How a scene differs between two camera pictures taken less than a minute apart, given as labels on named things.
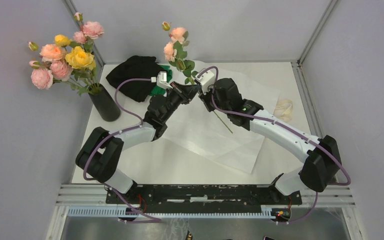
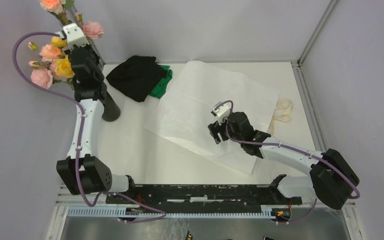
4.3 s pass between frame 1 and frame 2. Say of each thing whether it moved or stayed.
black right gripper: moved
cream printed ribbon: stayed
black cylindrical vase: stayed
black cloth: stayed
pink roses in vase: stayed
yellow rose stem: moved
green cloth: stayed
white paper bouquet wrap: stayed
